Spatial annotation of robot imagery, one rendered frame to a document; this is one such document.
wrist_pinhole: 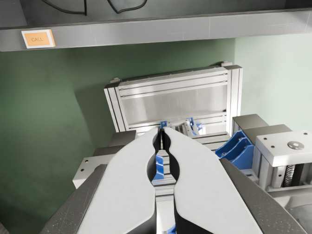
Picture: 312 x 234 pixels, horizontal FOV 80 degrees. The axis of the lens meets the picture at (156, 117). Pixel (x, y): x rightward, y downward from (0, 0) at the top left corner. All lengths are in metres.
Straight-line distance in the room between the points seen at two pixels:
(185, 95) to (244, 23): 0.85
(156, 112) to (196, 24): 0.92
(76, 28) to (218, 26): 0.27
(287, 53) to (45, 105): 1.80
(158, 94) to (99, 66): 0.48
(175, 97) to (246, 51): 0.59
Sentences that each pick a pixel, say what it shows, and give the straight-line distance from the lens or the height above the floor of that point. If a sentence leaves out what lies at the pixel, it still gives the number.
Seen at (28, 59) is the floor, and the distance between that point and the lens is 1.62.
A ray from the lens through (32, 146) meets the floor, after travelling 1.97.
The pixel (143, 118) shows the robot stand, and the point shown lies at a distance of 1.28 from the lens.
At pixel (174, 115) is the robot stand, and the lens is 1.27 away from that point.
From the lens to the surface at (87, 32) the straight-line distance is 0.41.
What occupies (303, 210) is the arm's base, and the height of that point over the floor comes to 1.05.
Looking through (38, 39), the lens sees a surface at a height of 0.96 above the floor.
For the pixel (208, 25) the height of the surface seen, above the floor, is 0.95.
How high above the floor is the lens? 1.34
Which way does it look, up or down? 63 degrees down
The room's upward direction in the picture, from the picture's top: 179 degrees clockwise
